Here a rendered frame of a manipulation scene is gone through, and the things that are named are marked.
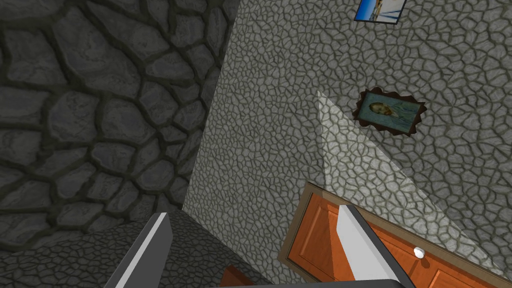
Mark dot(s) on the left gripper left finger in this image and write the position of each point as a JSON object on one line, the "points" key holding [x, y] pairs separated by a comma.
{"points": [[150, 252]]}

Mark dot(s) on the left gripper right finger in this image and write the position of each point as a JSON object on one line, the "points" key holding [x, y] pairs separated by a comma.
{"points": [[362, 248]]}

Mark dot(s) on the orange wooden door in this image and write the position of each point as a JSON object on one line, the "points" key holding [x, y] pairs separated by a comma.
{"points": [[316, 244]]}

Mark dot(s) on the white round door knob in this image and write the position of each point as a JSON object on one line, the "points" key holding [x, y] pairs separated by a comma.
{"points": [[418, 252]]}

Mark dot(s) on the blue framed picture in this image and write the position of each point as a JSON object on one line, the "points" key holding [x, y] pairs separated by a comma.
{"points": [[380, 10]]}

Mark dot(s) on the dark framed portrait picture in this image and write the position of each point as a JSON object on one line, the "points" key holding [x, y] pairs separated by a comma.
{"points": [[388, 111]]}

